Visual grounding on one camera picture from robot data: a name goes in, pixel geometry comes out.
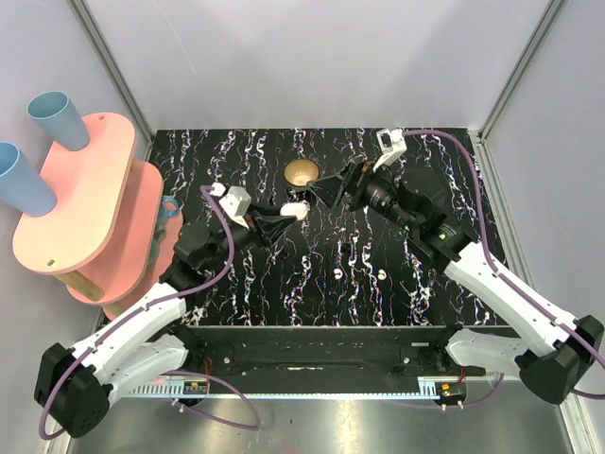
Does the white earbud charging case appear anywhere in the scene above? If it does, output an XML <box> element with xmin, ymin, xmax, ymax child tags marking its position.
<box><xmin>280</xmin><ymin>201</ymin><xmax>310</xmax><ymax>221</ymax></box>

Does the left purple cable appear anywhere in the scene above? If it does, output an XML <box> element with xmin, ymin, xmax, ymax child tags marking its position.
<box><xmin>37</xmin><ymin>184</ymin><xmax>262</xmax><ymax>441</ymax></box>

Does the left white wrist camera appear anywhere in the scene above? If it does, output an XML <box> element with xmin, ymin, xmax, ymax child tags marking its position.
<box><xmin>210</xmin><ymin>182</ymin><xmax>251</xmax><ymax>226</ymax></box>

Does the pink two-tier wooden shelf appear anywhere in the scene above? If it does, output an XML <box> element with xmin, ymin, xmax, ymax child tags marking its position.
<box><xmin>12</xmin><ymin>113</ymin><xmax>183</xmax><ymax>319</ymax></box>

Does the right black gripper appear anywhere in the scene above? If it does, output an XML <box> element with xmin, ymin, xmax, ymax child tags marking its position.
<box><xmin>306</xmin><ymin>154</ymin><xmax>419</xmax><ymax>234</ymax></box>

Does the light blue cup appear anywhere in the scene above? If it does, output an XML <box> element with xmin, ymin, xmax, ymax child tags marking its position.
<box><xmin>1</xmin><ymin>142</ymin><xmax>58</xmax><ymax>217</ymax></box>
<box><xmin>26</xmin><ymin>91</ymin><xmax>90</xmax><ymax>151</ymax></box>

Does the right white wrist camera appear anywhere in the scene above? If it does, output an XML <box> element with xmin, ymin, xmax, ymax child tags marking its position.
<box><xmin>373</xmin><ymin>128</ymin><xmax>406</xmax><ymax>171</ymax></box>

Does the rear light blue cup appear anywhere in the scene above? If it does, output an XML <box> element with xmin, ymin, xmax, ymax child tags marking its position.
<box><xmin>26</xmin><ymin>91</ymin><xmax>90</xmax><ymax>151</ymax></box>

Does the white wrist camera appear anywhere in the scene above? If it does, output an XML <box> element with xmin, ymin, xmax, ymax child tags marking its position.
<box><xmin>373</xmin><ymin>128</ymin><xmax>406</xmax><ymax>171</ymax></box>
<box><xmin>210</xmin><ymin>182</ymin><xmax>251</xmax><ymax>226</ymax></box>

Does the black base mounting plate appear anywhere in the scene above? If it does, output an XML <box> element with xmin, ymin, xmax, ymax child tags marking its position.
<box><xmin>136</xmin><ymin>325</ymin><xmax>487</xmax><ymax>393</ymax></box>

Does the gold metal bowl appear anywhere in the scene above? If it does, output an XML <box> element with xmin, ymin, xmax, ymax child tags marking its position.
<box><xmin>284</xmin><ymin>159</ymin><xmax>320</xmax><ymax>189</ymax></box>

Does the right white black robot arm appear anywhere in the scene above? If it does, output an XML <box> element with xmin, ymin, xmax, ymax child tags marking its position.
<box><xmin>306</xmin><ymin>161</ymin><xmax>604</xmax><ymax>405</ymax></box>

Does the front light blue cup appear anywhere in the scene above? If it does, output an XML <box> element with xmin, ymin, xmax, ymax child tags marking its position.
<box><xmin>1</xmin><ymin>142</ymin><xmax>58</xmax><ymax>217</ymax></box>

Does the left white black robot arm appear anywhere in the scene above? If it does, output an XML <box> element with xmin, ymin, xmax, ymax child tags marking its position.
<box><xmin>34</xmin><ymin>198</ymin><xmax>309</xmax><ymax>441</ymax></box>

